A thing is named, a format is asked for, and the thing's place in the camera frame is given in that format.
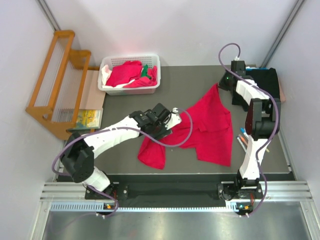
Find orange wooden rack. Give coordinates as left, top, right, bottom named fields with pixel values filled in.
left=25, top=30, right=99, bottom=140

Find white slotted cable duct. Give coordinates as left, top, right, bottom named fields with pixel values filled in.
left=50, top=202, right=239, bottom=213

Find brown cardboard sheet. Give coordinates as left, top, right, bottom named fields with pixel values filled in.
left=79, top=70, right=106, bottom=110

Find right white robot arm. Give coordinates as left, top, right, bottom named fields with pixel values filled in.
left=218, top=58, right=281, bottom=198

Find white plastic laundry basket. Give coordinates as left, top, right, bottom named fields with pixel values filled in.
left=97, top=54, right=161, bottom=96

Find red clothes in basket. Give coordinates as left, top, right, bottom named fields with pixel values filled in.
left=111, top=60, right=158, bottom=89

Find red t-shirt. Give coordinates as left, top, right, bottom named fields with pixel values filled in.
left=137, top=83, right=233, bottom=170

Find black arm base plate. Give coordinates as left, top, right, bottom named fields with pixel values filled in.
left=85, top=173, right=262, bottom=208

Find green cloth in basket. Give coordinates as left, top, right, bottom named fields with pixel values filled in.
left=140, top=64, right=149, bottom=78

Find white cloth in basket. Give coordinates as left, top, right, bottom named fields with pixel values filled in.
left=100, top=65, right=127, bottom=90

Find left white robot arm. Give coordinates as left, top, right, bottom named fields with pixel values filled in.
left=60, top=103, right=182, bottom=199

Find yellow picture book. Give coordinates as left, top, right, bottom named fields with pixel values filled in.
left=73, top=109, right=103, bottom=130

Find blue pen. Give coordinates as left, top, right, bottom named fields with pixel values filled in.
left=240, top=128, right=249, bottom=140

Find folded black t-shirt stack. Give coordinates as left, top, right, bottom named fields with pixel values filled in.
left=231, top=68, right=281, bottom=112

